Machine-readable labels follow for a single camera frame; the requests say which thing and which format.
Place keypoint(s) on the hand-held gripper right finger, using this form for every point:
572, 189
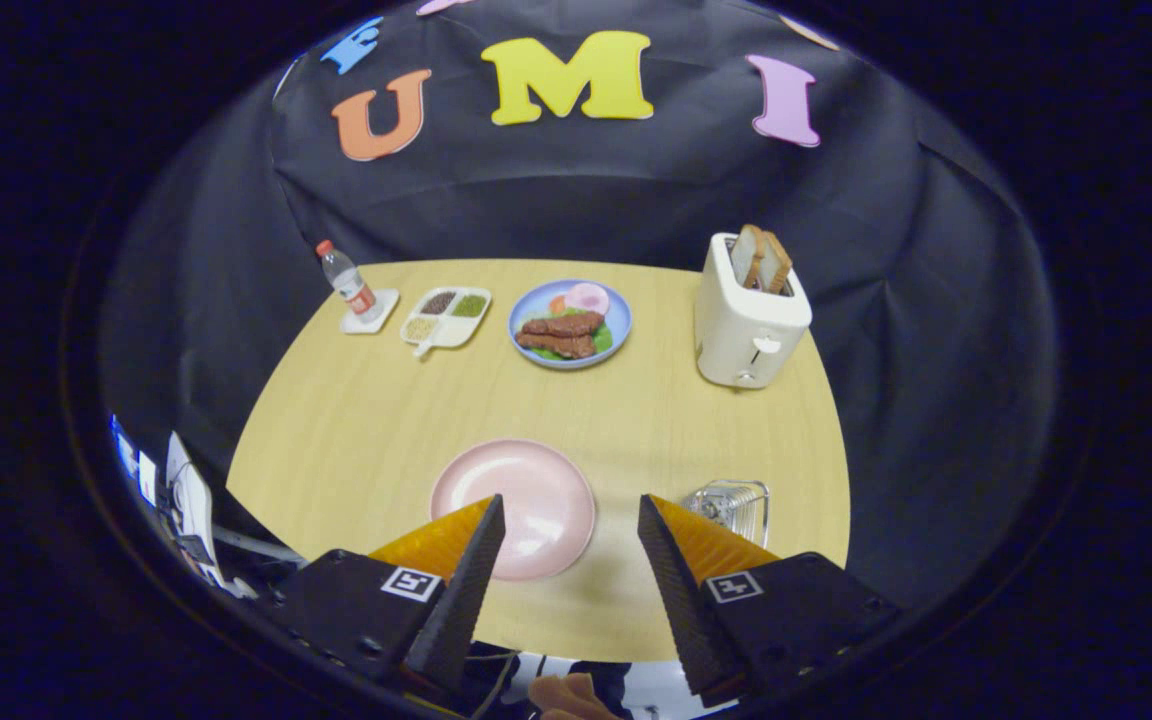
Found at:
681, 610

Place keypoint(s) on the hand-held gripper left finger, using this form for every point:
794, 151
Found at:
456, 620

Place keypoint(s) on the black and white patterned clothing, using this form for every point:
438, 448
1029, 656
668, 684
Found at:
656, 695

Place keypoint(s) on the pink plate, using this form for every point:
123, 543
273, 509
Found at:
546, 490

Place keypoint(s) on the white toaster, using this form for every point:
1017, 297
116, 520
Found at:
741, 340

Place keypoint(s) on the white paper sheets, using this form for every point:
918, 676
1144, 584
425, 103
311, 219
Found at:
198, 510

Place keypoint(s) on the green lettuce leaf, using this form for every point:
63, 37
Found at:
603, 340

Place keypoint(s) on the brown meat strip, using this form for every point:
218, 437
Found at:
566, 323
556, 346

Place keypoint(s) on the white divided condiment tray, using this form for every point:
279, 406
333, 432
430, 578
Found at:
446, 325

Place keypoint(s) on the white square coaster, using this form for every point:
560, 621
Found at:
381, 318

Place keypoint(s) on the pink ham slice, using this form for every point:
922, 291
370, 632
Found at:
588, 297

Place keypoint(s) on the blue plate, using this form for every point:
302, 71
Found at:
536, 300

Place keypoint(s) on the clear plastic water bottle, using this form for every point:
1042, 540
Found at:
348, 280

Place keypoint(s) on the toast bread slice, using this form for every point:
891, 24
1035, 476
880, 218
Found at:
778, 265
746, 255

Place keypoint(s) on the blue box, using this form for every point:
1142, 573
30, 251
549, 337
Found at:
131, 460

